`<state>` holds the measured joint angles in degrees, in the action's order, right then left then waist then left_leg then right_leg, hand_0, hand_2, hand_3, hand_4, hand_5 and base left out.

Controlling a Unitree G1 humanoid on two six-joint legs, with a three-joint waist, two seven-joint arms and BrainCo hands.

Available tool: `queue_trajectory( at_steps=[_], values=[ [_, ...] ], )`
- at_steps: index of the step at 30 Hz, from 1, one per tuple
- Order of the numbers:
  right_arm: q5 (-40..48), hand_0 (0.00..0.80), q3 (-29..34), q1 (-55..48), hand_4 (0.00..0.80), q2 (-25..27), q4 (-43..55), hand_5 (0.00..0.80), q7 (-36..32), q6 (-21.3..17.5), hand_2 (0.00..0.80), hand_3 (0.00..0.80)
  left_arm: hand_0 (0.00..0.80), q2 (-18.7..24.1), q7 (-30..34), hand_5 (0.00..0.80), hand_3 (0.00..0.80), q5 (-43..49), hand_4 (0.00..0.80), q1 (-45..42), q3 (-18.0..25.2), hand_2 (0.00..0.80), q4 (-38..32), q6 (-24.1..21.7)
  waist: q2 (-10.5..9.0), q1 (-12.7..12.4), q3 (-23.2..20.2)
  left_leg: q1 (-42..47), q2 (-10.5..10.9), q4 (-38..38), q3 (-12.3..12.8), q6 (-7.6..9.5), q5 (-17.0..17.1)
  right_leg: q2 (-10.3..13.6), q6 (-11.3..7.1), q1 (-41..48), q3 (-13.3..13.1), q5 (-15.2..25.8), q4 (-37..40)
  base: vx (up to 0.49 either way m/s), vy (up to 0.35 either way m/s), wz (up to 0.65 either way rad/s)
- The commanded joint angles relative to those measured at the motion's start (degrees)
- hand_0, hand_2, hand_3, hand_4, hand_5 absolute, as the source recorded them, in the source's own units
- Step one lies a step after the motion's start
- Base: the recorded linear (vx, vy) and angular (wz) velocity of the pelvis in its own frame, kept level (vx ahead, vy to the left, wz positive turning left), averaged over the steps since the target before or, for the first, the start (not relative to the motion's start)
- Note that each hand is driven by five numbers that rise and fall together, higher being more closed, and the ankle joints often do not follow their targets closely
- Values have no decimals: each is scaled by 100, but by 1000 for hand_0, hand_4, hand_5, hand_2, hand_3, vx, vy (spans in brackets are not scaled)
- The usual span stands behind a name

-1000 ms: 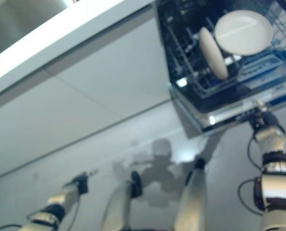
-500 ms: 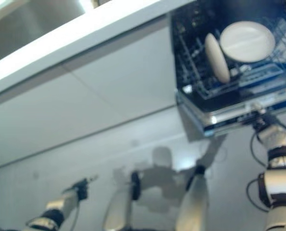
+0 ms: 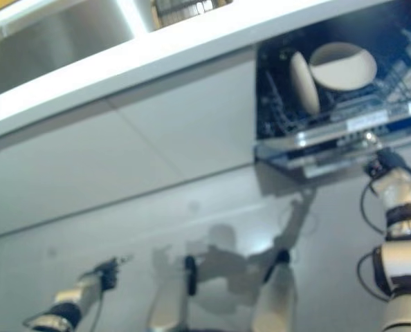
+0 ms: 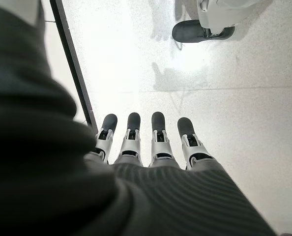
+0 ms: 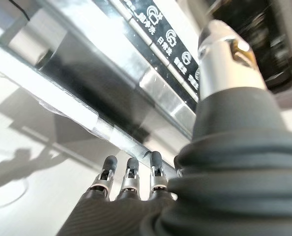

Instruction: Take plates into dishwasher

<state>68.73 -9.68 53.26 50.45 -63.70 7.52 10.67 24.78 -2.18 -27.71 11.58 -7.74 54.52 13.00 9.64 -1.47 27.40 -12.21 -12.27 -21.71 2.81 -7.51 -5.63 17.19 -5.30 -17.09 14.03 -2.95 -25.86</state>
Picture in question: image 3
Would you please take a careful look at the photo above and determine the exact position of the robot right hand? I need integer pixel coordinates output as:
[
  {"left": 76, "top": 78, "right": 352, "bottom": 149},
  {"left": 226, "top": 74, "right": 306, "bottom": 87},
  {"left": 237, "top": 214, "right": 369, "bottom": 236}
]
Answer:
[{"left": 362, "top": 131, "right": 411, "bottom": 181}]

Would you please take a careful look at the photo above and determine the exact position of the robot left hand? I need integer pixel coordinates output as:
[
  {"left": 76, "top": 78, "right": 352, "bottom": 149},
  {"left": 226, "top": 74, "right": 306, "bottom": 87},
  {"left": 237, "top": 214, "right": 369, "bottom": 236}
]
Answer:
[{"left": 92, "top": 255, "right": 134, "bottom": 292}]

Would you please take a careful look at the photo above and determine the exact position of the cream round plate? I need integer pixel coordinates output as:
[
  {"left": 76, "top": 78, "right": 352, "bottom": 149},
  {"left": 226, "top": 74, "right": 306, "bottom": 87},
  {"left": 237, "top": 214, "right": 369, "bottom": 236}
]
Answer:
[
  {"left": 309, "top": 41, "right": 378, "bottom": 93},
  {"left": 289, "top": 51, "right": 321, "bottom": 116}
]

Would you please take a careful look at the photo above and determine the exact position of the grey robot left leg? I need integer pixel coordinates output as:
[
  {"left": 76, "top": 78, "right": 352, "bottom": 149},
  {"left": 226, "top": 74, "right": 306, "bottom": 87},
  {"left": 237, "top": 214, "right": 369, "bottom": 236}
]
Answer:
[{"left": 145, "top": 275, "right": 190, "bottom": 332}]

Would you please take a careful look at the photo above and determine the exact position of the black robot left foot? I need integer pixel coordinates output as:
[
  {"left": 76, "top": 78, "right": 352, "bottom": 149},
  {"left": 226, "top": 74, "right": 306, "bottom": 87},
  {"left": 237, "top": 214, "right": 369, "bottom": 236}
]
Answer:
[{"left": 184, "top": 255, "right": 197, "bottom": 297}]

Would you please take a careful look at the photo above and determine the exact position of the white cabinet door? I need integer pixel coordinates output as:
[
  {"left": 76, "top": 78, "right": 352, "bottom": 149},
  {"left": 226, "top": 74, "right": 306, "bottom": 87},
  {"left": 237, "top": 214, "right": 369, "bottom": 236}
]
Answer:
[
  {"left": 107, "top": 47, "right": 259, "bottom": 174},
  {"left": 0, "top": 99, "right": 179, "bottom": 240}
]

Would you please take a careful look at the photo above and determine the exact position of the stainless steel sink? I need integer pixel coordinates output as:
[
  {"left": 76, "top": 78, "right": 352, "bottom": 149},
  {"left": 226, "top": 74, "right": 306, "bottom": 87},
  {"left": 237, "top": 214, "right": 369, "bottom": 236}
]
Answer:
[{"left": 0, "top": 0, "right": 136, "bottom": 102}]

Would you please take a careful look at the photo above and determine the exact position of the black and steel dish rack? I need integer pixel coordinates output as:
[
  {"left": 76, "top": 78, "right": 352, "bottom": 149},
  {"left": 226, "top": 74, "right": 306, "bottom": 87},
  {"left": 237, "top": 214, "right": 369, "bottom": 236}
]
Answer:
[{"left": 151, "top": 0, "right": 235, "bottom": 29}]

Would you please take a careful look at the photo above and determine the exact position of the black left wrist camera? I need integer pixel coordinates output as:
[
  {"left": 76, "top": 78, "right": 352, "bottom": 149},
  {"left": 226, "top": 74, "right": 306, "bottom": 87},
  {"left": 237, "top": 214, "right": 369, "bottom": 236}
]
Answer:
[{"left": 101, "top": 272, "right": 119, "bottom": 291}]

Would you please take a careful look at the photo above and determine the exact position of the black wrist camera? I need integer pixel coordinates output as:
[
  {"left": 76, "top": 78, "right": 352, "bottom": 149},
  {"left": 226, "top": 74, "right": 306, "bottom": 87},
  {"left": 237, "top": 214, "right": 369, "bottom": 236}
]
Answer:
[
  {"left": 363, "top": 158, "right": 383, "bottom": 178},
  {"left": 101, "top": 272, "right": 119, "bottom": 291}
]

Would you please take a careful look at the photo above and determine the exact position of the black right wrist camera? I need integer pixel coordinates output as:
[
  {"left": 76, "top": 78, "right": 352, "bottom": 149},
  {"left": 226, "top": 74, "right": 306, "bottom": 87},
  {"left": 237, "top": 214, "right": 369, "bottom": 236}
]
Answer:
[{"left": 363, "top": 158, "right": 383, "bottom": 178}]

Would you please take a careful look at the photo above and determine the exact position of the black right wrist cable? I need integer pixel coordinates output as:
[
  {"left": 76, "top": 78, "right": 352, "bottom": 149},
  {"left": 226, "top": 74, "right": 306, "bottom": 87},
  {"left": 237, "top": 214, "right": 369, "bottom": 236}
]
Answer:
[{"left": 356, "top": 178, "right": 394, "bottom": 302}]

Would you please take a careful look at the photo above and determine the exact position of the dishwasher lower wire rack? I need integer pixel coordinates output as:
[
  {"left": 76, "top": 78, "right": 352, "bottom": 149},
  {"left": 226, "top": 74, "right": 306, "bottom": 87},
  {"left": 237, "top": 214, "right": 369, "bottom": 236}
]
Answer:
[{"left": 256, "top": 29, "right": 411, "bottom": 136}]

